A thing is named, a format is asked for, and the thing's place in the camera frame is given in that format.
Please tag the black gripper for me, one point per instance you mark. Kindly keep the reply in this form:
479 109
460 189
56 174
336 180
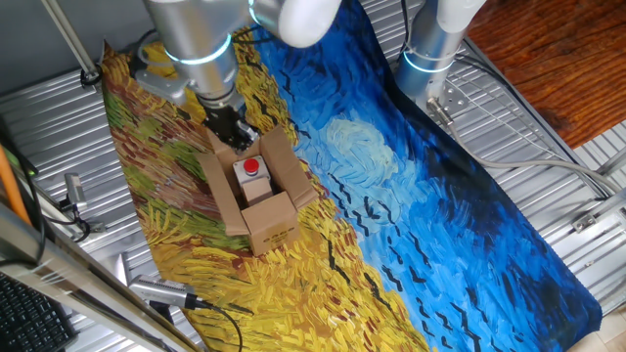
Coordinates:
224 117

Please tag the brown cardboard box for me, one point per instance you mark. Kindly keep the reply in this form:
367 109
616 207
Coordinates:
271 222

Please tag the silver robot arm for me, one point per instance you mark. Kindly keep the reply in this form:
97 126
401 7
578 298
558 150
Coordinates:
195 34

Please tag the grey emergency stop button box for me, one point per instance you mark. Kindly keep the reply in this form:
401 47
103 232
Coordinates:
251 166

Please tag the painted wheat field cloth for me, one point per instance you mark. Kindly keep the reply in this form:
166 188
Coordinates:
391 195

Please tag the shiny metal plate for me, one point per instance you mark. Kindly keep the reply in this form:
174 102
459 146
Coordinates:
122 269

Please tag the grey metal pole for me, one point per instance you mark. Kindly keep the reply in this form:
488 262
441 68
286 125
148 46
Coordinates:
68 39

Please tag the orange tube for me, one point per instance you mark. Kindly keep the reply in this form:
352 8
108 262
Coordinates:
11 188

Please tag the black keyboard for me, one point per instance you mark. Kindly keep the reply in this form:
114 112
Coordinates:
29 318

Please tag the brown wooden board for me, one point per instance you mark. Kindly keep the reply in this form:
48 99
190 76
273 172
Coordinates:
552 63

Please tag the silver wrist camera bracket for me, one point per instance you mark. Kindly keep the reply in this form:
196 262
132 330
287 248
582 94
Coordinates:
164 85

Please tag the silver ribbed camera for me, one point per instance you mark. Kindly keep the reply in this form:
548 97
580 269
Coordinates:
161 291

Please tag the small grey camera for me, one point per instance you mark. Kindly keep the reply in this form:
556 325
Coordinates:
75 190

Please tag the aluminium frame bar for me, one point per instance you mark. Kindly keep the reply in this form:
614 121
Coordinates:
73 276

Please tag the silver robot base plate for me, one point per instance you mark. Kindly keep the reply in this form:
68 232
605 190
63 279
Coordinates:
457 100

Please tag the small metal corner bracket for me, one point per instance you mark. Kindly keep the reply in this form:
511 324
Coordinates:
584 222

